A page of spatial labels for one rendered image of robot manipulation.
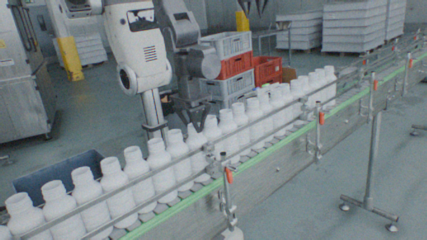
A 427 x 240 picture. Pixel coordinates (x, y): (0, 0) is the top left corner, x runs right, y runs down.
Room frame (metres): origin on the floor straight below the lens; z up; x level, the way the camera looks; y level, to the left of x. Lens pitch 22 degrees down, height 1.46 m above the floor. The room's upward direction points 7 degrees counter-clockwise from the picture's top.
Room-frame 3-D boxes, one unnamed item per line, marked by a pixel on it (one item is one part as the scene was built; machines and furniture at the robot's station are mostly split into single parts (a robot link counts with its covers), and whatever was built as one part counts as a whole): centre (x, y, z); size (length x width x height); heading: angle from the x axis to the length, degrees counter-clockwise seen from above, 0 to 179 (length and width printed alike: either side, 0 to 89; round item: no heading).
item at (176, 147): (0.68, 0.10, 1.08); 0.06 x 0.06 x 0.17
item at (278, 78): (3.99, -0.70, 0.33); 0.61 x 0.41 x 0.22; 132
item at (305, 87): (1.06, -0.35, 1.08); 0.06 x 0.06 x 0.17
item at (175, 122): (2.88, 0.41, 0.32); 0.45 x 0.45 x 0.64
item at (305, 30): (8.19, -2.75, 0.50); 1.23 x 1.05 x 1.00; 128
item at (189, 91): (0.72, 0.05, 1.26); 0.10 x 0.07 x 0.07; 39
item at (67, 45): (7.74, 3.48, 0.55); 0.40 x 0.40 x 1.10; 39
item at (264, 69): (3.99, -0.70, 0.55); 0.61 x 0.41 x 0.22; 132
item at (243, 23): (11.02, -1.47, 0.55); 0.40 x 0.40 x 1.10; 39
